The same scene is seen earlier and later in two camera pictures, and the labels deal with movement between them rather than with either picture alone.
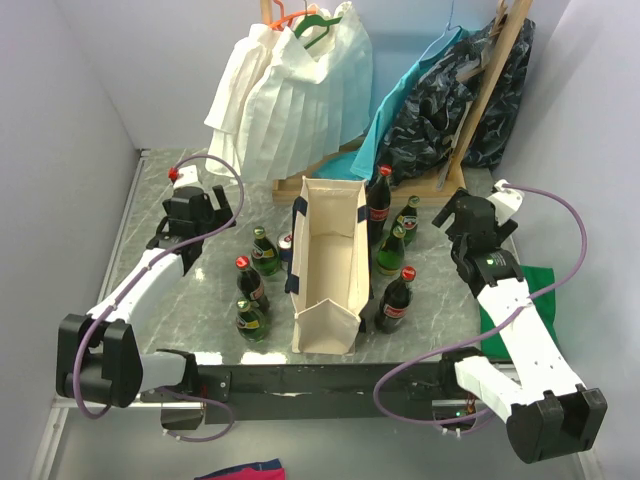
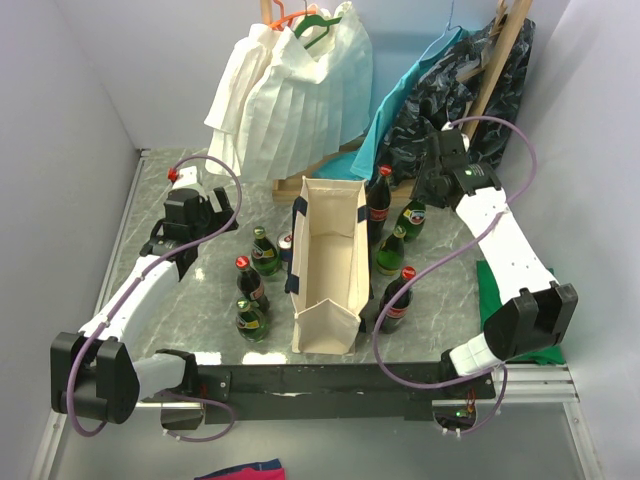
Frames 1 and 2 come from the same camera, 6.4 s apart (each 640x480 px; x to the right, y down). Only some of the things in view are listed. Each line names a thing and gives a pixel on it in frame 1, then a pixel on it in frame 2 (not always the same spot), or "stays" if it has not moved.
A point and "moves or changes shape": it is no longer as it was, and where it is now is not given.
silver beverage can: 285,241 stays
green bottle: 408,218 moves or changes shape
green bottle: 265,256 stays
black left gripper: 219,216 stays
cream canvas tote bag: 328,275 stays
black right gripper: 449,209 to 419,192
